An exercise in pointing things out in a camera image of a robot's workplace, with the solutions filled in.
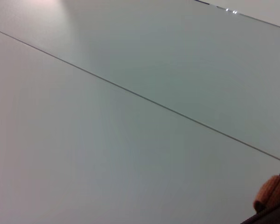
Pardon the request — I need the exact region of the black bag with orange handles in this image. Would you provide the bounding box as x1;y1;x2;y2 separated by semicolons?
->
239;160;280;224

